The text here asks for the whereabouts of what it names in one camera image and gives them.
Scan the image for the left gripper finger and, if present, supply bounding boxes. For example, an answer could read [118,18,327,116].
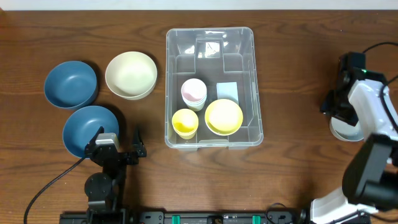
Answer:
[132,128,147,157]
[88,126,104,146]

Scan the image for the grey small bowl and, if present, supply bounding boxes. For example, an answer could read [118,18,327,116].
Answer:
[329,118,364,142]

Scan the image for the yellow cup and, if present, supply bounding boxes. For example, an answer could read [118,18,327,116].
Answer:
[174,126,197,140]
[172,109,198,133]

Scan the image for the cream large bowl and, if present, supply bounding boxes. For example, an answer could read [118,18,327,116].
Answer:
[105,51,158,100]

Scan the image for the pink cup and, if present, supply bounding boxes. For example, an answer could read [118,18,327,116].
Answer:
[181,78,207,102]

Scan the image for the clear plastic storage container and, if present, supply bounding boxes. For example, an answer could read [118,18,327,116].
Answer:
[165,27,264,151]

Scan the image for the yellow small bowl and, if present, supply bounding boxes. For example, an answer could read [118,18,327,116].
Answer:
[205,99,243,130]

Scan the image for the light blue cup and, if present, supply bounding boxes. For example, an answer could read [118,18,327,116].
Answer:
[183,97,206,106]

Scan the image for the cream white cup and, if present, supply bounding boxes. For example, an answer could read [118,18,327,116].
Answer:
[186,103,205,111]

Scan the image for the white small bowl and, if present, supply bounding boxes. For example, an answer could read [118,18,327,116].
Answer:
[208,124,240,136]

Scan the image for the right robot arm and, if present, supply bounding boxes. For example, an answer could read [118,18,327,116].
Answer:
[306,52,397,223]

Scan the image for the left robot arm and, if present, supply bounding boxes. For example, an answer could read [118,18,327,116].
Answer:
[85,127,147,213]

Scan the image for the dark blue bowl lower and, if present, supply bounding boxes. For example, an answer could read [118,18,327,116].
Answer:
[62,106,119,158]

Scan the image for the dark blue bowl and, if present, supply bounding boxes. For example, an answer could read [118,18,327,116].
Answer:
[62,106,119,158]
[44,60,98,110]

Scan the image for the dark blue bowl upper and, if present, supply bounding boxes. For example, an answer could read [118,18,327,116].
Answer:
[44,60,98,110]

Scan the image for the white paper label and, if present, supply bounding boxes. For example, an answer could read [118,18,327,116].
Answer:
[216,82,239,104]

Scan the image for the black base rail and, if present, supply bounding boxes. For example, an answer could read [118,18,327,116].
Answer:
[59,209,311,224]

